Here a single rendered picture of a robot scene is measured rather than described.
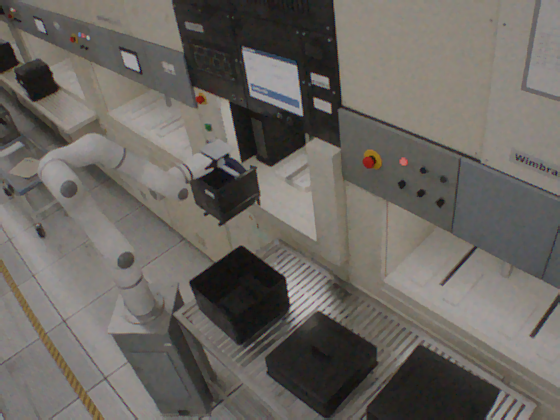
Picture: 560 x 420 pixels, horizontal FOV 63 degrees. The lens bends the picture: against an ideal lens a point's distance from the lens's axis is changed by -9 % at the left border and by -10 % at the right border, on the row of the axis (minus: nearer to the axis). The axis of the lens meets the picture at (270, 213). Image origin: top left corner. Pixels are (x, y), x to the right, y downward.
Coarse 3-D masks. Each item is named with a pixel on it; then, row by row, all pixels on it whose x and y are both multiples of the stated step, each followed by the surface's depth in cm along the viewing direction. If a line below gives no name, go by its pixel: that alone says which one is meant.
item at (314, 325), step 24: (288, 336) 177; (312, 336) 176; (336, 336) 174; (360, 336) 173; (288, 360) 169; (312, 360) 168; (336, 360) 166; (360, 360) 165; (288, 384) 168; (312, 384) 161; (336, 384) 159; (312, 408) 164; (336, 408) 163
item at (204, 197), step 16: (208, 144) 204; (224, 144) 203; (208, 176) 217; (240, 176) 201; (256, 176) 208; (208, 192) 203; (224, 192) 199; (240, 192) 206; (256, 192) 212; (208, 208) 212; (224, 208) 203; (240, 208) 210; (224, 224) 208
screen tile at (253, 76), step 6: (246, 54) 177; (246, 60) 179; (252, 60) 176; (258, 60) 173; (264, 60) 171; (258, 66) 175; (264, 66) 172; (252, 72) 180; (264, 72) 174; (252, 78) 182; (258, 78) 179; (264, 78) 176; (264, 84) 179; (270, 84) 176
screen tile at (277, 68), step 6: (276, 66) 167; (282, 66) 165; (288, 66) 163; (276, 72) 169; (282, 72) 167; (288, 72) 164; (294, 72) 162; (294, 78) 164; (276, 84) 173; (282, 84) 171; (288, 84) 168; (294, 84) 166; (282, 90) 172; (288, 90) 170; (294, 90) 167
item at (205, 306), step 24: (216, 264) 201; (240, 264) 211; (264, 264) 198; (192, 288) 194; (216, 288) 207; (240, 288) 210; (264, 288) 209; (216, 312) 186; (240, 312) 180; (264, 312) 189; (240, 336) 186
